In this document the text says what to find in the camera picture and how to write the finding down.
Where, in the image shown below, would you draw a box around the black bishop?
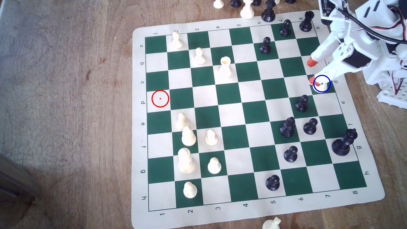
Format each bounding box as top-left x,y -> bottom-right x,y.
261,0 -> 276,22

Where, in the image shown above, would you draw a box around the black king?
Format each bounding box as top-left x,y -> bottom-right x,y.
331,128 -> 358,156

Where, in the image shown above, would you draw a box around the white bishop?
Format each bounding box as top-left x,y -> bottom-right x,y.
240,0 -> 255,20
181,126 -> 197,147

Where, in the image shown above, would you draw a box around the grey metal object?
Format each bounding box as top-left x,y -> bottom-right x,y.
0,153 -> 43,204

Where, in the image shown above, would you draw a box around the black camera module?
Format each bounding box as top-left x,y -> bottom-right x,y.
319,0 -> 339,25

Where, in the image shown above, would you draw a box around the small white rook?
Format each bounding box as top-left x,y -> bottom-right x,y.
313,80 -> 331,94

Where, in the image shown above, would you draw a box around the white queen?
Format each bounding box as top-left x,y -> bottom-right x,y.
177,148 -> 196,174

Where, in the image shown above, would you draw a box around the black rook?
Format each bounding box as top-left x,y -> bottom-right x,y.
299,11 -> 315,32

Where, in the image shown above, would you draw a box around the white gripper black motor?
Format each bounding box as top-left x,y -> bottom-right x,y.
307,29 -> 381,87

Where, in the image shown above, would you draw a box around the white knight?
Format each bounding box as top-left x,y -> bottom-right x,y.
262,217 -> 282,229

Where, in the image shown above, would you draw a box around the green and white chess mat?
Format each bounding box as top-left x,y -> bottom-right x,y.
131,10 -> 386,229

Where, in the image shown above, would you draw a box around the black cable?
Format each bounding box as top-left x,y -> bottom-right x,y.
335,6 -> 407,44

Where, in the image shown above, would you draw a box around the black knight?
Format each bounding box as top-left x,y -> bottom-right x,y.
280,117 -> 296,138

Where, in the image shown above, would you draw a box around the red white black servo wires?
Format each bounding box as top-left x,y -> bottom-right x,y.
389,67 -> 407,96

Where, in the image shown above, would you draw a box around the tall white rook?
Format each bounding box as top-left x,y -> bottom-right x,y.
218,56 -> 232,78

